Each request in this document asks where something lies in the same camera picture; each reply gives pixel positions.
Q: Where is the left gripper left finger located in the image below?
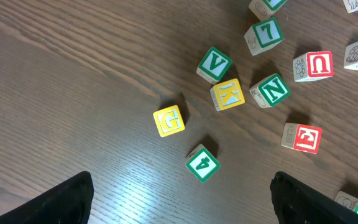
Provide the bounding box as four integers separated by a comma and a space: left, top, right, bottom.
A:
0, 171, 94, 224

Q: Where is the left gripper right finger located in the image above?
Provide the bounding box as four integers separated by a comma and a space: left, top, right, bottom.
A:
270, 171, 358, 224

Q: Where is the red E block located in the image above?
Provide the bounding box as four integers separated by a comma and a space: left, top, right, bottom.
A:
281, 123, 323, 154

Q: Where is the green 4 block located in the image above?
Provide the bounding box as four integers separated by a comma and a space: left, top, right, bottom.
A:
185, 144, 221, 182

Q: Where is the green N block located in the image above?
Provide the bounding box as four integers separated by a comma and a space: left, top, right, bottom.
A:
249, 73, 291, 108

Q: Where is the yellow block beside V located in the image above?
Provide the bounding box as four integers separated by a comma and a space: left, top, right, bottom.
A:
210, 78, 245, 111

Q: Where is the yellow block far left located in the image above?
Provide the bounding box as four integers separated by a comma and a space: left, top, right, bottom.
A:
153, 105, 185, 137

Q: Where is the red U block left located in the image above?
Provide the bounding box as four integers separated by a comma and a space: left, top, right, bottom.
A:
293, 51, 334, 82

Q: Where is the green V block left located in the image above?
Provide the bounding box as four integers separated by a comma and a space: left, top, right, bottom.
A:
196, 47, 232, 85

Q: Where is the green 7 block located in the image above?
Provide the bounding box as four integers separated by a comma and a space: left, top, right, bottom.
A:
244, 17, 284, 56

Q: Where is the green J block left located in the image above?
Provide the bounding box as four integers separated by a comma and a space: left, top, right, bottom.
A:
249, 0, 287, 21

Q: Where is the green Z block top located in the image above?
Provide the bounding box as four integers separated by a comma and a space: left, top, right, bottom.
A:
343, 0, 358, 13

